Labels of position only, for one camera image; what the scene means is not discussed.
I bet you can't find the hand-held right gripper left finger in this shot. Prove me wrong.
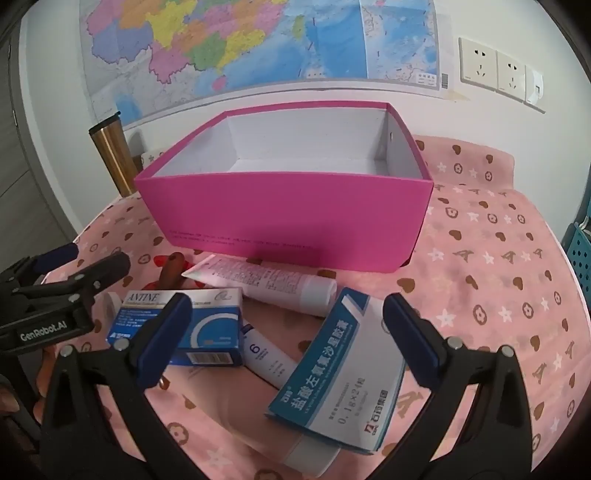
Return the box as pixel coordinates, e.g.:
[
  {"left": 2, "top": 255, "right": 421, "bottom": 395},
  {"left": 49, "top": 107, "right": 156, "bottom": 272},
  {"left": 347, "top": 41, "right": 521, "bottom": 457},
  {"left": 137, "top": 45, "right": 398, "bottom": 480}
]
[{"left": 39, "top": 292, "right": 222, "bottom": 480}]

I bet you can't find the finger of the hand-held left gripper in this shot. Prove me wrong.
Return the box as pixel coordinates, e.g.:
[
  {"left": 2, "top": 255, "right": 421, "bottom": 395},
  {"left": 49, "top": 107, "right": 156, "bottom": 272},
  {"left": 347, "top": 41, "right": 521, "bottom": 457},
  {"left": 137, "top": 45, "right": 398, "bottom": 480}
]
[
  {"left": 9, "top": 251, "right": 131, "bottom": 319},
  {"left": 0, "top": 243, "right": 79, "bottom": 289}
]

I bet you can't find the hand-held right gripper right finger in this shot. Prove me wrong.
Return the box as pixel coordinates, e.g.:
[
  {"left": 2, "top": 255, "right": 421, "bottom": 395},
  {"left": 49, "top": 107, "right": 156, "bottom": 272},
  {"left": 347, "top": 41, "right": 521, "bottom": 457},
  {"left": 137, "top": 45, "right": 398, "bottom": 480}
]
[{"left": 383, "top": 293, "right": 561, "bottom": 480}]

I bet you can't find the blue medicine box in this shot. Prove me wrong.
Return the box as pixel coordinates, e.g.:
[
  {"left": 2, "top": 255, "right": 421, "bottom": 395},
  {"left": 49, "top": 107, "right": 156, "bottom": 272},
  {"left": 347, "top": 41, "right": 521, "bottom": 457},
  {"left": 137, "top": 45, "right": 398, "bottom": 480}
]
[{"left": 105, "top": 287, "right": 245, "bottom": 368}]

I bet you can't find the brown wooden comb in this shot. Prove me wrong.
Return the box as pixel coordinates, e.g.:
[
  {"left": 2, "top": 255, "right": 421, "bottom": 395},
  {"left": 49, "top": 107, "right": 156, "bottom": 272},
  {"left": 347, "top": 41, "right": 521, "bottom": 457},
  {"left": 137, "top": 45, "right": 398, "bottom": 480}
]
[{"left": 159, "top": 256, "right": 185, "bottom": 296}]

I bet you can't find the white and teal medicine box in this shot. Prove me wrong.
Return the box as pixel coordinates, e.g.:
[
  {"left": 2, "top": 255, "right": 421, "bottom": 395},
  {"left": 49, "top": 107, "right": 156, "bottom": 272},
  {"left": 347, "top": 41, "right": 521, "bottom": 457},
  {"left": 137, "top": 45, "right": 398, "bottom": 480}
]
[{"left": 264, "top": 286, "right": 407, "bottom": 452}]

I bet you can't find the white and blue tube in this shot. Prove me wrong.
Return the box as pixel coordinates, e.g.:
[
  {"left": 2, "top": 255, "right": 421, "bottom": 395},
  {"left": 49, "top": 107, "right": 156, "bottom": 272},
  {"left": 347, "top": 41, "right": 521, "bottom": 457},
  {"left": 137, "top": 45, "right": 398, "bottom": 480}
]
[{"left": 241, "top": 318, "right": 298, "bottom": 391}]

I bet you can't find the pink hand cream tube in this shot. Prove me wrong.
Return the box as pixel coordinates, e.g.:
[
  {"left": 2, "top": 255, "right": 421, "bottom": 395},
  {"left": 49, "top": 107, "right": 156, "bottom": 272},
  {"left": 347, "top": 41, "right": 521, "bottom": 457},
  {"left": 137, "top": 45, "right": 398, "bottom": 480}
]
[{"left": 181, "top": 254, "right": 338, "bottom": 318}]

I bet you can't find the pink cardboard box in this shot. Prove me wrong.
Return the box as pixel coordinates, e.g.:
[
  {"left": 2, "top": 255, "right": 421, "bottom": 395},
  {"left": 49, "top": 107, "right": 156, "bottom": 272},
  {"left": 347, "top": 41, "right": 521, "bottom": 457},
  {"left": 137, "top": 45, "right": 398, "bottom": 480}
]
[{"left": 133, "top": 102, "right": 435, "bottom": 274}]

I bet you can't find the person's left hand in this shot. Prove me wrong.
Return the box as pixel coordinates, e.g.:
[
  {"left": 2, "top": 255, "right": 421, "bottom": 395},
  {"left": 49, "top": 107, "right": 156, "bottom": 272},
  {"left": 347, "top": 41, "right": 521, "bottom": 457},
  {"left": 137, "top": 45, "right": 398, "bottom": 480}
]
[{"left": 0, "top": 344, "right": 61, "bottom": 414}]

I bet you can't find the grey wardrobe door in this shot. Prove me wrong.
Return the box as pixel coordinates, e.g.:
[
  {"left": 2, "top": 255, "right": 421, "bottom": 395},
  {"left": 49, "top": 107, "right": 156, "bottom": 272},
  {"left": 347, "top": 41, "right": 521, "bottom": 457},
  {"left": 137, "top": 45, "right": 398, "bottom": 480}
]
[{"left": 0, "top": 28, "right": 79, "bottom": 278}]

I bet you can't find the pink printed blanket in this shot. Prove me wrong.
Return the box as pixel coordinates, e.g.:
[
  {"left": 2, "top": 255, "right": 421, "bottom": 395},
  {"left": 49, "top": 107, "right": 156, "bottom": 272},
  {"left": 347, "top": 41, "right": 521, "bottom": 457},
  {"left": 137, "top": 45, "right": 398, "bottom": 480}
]
[{"left": 44, "top": 134, "right": 591, "bottom": 480}]

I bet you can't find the gold metal tumbler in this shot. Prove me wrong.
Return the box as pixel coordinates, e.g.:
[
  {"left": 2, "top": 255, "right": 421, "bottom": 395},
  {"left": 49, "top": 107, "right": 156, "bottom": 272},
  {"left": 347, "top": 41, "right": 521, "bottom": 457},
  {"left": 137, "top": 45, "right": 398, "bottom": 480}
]
[{"left": 89, "top": 113, "right": 139, "bottom": 197}]

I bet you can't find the blue plastic basket rack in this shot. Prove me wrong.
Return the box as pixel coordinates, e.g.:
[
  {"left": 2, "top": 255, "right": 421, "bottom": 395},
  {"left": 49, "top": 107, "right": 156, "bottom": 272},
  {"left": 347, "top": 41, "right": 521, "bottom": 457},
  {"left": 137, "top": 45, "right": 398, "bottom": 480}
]
[{"left": 566, "top": 222, "right": 591, "bottom": 289}]

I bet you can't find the colourful wall map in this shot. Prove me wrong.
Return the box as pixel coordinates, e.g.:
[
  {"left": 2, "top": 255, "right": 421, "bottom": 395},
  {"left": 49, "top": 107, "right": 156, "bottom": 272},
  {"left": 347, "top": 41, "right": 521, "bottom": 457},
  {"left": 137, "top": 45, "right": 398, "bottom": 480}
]
[{"left": 78, "top": 0, "right": 441, "bottom": 127}]

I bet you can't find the white wall switch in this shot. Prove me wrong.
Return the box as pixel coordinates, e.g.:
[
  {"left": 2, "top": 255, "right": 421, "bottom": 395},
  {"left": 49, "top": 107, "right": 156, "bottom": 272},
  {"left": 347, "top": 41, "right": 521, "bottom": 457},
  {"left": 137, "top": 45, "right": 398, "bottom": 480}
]
[{"left": 524, "top": 65, "right": 546, "bottom": 114}]

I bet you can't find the white wall socket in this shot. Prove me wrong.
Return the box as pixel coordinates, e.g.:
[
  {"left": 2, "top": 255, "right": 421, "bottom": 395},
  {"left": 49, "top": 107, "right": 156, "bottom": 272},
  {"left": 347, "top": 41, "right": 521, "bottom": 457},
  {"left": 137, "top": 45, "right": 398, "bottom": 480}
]
[
  {"left": 458, "top": 37, "right": 498, "bottom": 89},
  {"left": 496, "top": 50, "right": 527, "bottom": 103}
]

